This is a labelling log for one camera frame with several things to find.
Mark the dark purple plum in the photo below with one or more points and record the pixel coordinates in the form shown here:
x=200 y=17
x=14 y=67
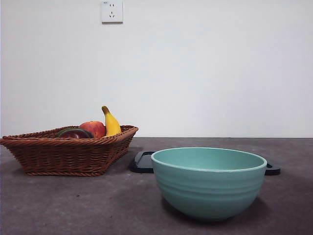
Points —
x=75 y=134

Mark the teal ribbed bowl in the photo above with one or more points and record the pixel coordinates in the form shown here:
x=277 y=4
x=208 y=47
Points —
x=207 y=193

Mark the yellow banana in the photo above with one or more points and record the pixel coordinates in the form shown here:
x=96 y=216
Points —
x=112 y=124

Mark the black rectangular tray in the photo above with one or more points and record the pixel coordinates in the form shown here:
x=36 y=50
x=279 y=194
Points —
x=140 y=164

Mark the red yellow apple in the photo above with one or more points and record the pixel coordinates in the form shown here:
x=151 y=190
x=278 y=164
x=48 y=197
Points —
x=94 y=127

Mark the green avocado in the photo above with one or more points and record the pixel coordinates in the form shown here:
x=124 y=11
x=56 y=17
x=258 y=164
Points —
x=60 y=131

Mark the brown wicker basket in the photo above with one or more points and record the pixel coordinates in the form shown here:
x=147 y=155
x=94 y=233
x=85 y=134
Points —
x=61 y=156

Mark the white wall socket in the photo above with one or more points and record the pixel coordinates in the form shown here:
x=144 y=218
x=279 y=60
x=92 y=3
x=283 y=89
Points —
x=112 y=12

